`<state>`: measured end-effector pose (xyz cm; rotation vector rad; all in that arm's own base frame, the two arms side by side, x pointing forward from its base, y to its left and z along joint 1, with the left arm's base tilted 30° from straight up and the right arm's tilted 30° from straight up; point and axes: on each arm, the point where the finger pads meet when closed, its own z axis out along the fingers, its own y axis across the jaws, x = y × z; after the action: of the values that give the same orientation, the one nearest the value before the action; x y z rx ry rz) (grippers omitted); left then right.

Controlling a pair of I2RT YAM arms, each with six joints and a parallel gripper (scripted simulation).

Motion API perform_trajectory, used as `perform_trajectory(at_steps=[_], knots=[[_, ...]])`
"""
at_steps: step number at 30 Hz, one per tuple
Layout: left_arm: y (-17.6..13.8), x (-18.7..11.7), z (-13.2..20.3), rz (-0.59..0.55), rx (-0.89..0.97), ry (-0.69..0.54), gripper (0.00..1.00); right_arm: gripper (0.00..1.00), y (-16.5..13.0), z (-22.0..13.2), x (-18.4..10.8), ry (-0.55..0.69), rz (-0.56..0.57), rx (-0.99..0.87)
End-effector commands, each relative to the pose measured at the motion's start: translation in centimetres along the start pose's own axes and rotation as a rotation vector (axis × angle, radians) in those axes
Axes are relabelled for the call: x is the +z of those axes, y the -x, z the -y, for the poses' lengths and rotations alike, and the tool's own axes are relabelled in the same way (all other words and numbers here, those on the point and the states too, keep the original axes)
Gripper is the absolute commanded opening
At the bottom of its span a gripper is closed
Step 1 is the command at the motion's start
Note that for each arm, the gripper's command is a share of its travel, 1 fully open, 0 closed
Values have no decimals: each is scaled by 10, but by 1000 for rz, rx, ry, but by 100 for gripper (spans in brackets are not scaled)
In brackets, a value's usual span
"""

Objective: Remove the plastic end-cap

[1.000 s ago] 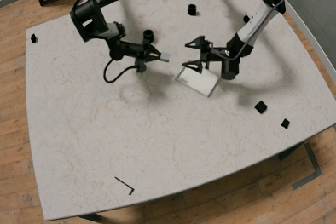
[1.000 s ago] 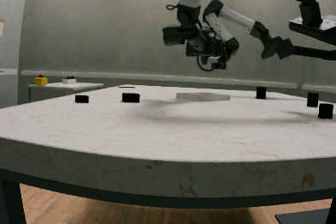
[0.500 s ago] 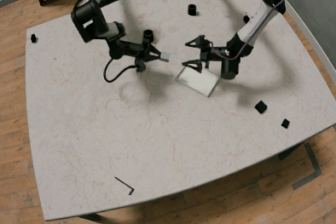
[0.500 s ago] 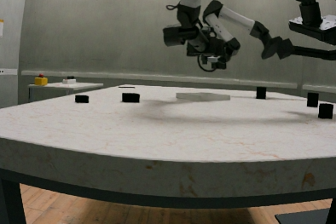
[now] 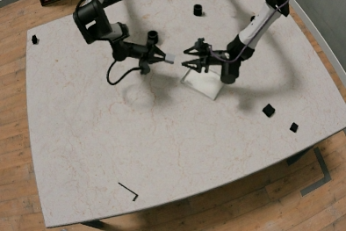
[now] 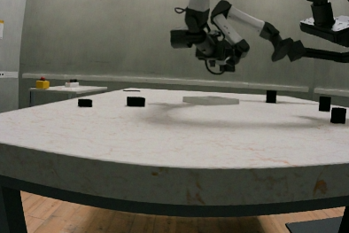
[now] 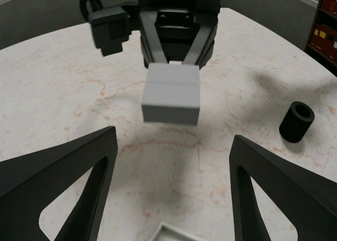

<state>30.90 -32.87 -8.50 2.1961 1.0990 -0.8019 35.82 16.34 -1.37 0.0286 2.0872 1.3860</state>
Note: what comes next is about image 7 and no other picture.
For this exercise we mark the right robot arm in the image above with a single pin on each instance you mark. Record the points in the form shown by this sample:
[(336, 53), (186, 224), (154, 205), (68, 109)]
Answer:
[(108, 29)]

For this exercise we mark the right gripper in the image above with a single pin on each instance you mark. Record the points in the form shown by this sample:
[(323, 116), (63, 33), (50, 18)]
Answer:
[(194, 22)]

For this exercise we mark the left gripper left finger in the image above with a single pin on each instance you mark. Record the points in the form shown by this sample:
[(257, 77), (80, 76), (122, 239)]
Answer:
[(29, 183)]

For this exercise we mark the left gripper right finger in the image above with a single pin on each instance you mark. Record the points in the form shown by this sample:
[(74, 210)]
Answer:
[(307, 199)]

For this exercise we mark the black hollow cylinder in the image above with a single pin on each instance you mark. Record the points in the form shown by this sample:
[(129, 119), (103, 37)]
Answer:
[(296, 123)]

